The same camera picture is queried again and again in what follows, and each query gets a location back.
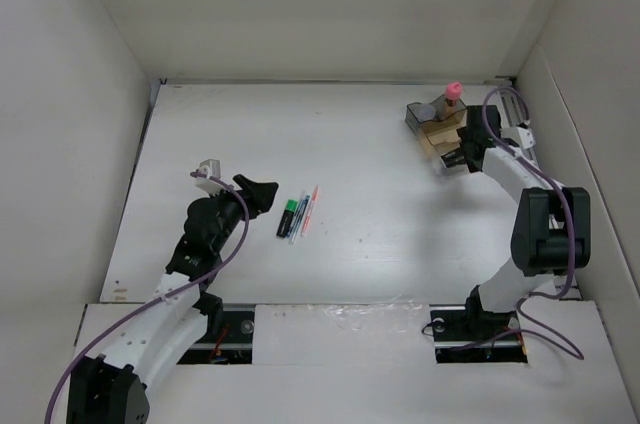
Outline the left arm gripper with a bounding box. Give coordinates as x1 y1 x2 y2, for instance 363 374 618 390
207 175 275 252

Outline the green cap highlighter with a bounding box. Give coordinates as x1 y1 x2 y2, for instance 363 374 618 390
276 199 298 239

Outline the clear blue pen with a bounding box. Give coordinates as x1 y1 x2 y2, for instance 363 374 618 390
288 190 308 244

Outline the pink capped crayon bottle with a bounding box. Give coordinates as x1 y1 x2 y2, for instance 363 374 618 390
441 82 463 119

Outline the pink red pen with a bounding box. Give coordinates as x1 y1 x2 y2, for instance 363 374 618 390
300 185 319 237

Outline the purple cap highlighter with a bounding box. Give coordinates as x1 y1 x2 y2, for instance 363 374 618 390
441 147 466 169

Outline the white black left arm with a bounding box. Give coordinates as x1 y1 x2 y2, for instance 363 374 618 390
63 168 279 423

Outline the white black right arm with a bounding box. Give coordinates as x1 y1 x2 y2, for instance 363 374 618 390
457 105 591 341

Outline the clear acrylic desk organizer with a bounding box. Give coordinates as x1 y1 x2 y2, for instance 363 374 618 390
405 95 467 176

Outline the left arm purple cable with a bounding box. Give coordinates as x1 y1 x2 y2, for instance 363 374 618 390
45 171 250 424

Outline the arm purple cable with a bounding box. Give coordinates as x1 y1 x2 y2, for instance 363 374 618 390
45 171 250 424
482 86 585 362

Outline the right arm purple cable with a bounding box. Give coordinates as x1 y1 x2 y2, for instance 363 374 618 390
482 86 585 362

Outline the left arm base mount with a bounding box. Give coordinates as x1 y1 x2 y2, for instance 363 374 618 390
178 307 255 365

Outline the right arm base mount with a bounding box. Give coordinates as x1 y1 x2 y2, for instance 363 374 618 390
422 305 528 364

